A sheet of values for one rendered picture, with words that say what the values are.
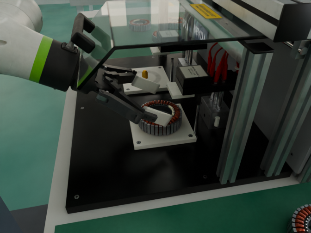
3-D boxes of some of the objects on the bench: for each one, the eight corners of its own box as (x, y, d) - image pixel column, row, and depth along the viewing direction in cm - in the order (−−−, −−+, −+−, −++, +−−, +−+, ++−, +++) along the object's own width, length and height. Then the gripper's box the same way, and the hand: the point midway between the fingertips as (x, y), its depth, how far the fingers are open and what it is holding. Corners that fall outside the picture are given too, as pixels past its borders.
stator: (141, 140, 60) (140, 128, 58) (134, 112, 69) (134, 101, 66) (186, 133, 62) (188, 122, 59) (175, 107, 70) (176, 96, 68)
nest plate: (134, 150, 59) (134, 146, 58) (127, 112, 71) (127, 108, 70) (196, 142, 61) (196, 138, 60) (179, 106, 73) (180, 103, 72)
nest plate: (124, 95, 78) (124, 91, 77) (121, 72, 89) (120, 69, 89) (172, 90, 80) (172, 86, 79) (162, 68, 92) (162, 65, 91)
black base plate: (67, 214, 48) (65, 207, 47) (81, 66, 98) (80, 60, 97) (289, 177, 55) (293, 170, 54) (197, 56, 105) (197, 51, 104)
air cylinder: (208, 129, 65) (211, 112, 61) (198, 112, 71) (201, 95, 67) (227, 127, 65) (231, 110, 62) (216, 110, 71) (219, 94, 68)
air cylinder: (182, 82, 84) (183, 67, 80) (177, 72, 89) (177, 58, 86) (197, 81, 84) (199, 66, 81) (190, 71, 90) (192, 56, 87)
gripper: (77, 88, 41) (184, 124, 50) (83, 34, 60) (160, 67, 70) (63, 122, 44) (166, 150, 54) (73, 61, 64) (147, 89, 73)
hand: (158, 102), depth 61 cm, fingers open, 13 cm apart
